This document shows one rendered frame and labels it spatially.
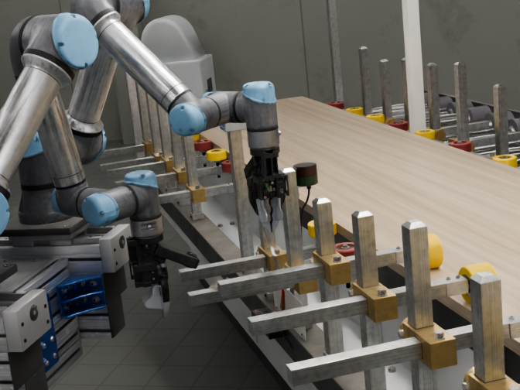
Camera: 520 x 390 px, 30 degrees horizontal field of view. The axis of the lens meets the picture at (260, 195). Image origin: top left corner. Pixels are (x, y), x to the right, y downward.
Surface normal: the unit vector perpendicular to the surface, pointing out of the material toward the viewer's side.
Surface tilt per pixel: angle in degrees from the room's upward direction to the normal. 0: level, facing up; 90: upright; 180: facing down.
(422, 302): 90
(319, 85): 90
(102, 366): 0
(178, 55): 90
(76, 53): 85
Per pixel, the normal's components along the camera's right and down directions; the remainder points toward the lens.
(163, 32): -0.18, 0.25
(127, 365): -0.10, -0.97
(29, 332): 0.96, -0.04
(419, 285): 0.28, 0.20
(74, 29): 0.79, -0.03
